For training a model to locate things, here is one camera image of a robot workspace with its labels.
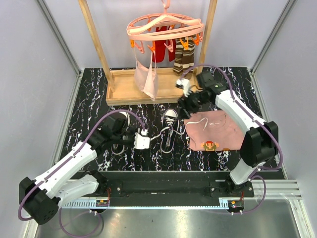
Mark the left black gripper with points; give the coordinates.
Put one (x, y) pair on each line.
(132, 144)

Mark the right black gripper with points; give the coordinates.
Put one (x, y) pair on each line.
(185, 106)

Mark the black sneaker with white laces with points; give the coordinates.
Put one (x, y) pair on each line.
(171, 125)

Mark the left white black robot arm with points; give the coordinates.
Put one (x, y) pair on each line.
(41, 198)

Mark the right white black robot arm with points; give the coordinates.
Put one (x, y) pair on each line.
(260, 137)

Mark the pink mario t-shirt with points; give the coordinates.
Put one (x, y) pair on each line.
(213, 131)

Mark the brown striped sock pair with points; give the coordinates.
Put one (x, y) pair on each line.
(184, 55)

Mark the pink bra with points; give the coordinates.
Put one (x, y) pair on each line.
(146, 79)

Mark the red sock pair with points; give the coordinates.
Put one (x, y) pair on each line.
(160, 50)

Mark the left small connector box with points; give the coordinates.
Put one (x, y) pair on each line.
(102, 202)

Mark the small connector box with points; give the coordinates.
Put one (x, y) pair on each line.
(236, 205)
(102, 202)

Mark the pink round clip hanger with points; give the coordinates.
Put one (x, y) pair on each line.
(162, 26)

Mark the right small connector box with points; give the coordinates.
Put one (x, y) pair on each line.
(236, 205)

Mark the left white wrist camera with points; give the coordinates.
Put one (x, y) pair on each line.
(142, 141)

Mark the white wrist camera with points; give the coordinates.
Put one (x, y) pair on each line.
(142, 141)
(185, 85)

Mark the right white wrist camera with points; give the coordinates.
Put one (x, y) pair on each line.
(185, 85)

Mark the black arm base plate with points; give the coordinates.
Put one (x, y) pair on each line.
(164, 190)

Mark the wooden drying rack frame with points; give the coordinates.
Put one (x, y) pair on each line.
(122, 89)

